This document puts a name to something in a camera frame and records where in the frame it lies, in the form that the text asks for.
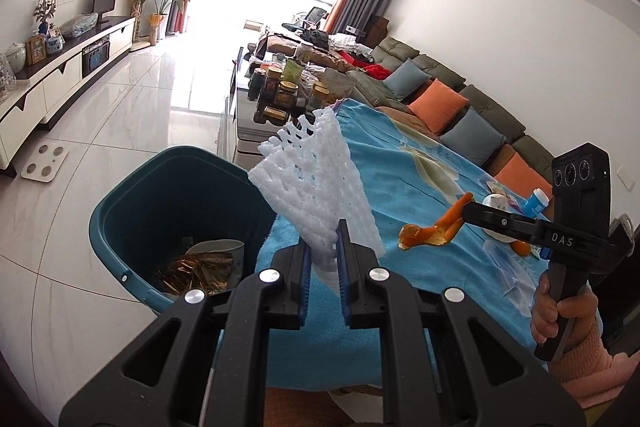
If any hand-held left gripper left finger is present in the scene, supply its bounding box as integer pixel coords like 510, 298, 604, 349
59, 239, 314, 427

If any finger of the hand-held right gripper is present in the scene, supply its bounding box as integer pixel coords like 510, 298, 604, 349
462, 202, 544, 244

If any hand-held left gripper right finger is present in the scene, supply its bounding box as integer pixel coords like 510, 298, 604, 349
337, 219, 587, 427

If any white foam fruit net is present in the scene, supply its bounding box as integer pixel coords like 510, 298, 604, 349
247, 107, 386, 263

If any torn gold foil wrapper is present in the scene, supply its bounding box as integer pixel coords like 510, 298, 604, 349
155, 238, 246, 295

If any teal trash bin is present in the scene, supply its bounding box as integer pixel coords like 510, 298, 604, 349
89, 146, 278, 315

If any person's right forearm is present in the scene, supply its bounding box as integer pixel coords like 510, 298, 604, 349
547, 322, 640, 408

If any person's right hand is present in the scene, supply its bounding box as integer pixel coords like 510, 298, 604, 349
530, 276, 600, 350

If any white round object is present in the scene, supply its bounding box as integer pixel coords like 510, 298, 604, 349
484, 194, 521, 240

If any clear cookie packet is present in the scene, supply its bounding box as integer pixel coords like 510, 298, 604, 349
477, 174, 506, 195

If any blue cup white lid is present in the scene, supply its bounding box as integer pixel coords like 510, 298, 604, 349
520, 188, 552, 219

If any orange cushion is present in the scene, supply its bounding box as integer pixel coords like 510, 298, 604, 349
492, 153, 553, 202
407, 78, 471, 135

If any grey-blue cushion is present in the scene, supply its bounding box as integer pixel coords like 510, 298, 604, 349
440, 108, 508, 168
382, 58, 433, 102

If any blue floral blanket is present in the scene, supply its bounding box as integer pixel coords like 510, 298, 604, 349
255, 99, 556, 393

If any brown sofa seat pad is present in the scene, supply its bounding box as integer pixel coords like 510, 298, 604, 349
375, 104, 441, 140

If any green sofa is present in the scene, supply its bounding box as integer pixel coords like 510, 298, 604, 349
345, 37, 556, 202

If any dark coffee table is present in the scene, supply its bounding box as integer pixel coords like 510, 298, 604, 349
217, 47, 351, 158

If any group of jars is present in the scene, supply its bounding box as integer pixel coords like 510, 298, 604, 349
247, 66, 331, 125

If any red cloth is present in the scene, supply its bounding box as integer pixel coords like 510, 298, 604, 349
362, 63, 393, 82

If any beige bag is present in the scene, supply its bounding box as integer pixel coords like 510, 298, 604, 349
315, 69, 353, 102

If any dark brown cabinet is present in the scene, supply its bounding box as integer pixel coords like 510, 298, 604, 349
362, 16, 391, 48

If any white clothes pile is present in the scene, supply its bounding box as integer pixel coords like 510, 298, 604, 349
330, 34, 368, 55

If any black bag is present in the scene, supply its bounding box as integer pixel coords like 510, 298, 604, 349
300, 29, 331, 48

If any black office chair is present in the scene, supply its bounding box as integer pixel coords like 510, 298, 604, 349
281, 7, 331, 38

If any white bathroom scale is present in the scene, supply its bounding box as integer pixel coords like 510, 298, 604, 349
20, 143, 70, 182

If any white black TV cabinet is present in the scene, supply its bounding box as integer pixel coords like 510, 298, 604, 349
0, 17, 137, 170

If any clear plastic bag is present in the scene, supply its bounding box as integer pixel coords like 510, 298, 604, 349
62, 13, 99, 38

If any glass ship ornament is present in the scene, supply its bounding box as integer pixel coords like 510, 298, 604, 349
0, 54, 16, 102

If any vase with plant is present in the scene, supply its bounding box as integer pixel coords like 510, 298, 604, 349
32, 0, 62, 35

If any white wall switch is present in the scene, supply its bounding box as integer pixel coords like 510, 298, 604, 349
617, 164, 639, 192

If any picture frame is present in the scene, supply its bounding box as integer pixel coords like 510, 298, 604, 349
26, 34, 47, 65

